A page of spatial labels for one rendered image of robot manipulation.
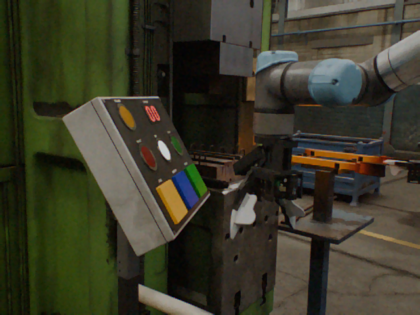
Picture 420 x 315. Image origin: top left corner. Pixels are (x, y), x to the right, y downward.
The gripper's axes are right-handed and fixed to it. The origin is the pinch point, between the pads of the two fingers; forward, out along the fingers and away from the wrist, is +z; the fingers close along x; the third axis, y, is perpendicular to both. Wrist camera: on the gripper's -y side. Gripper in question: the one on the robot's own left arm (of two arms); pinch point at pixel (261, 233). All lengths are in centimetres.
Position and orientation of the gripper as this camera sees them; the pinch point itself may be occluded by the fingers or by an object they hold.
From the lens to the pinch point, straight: 86.6
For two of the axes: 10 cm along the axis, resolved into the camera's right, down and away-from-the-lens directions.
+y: 4.8, 1.5, -8.6
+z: -0.2, 9.9, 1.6
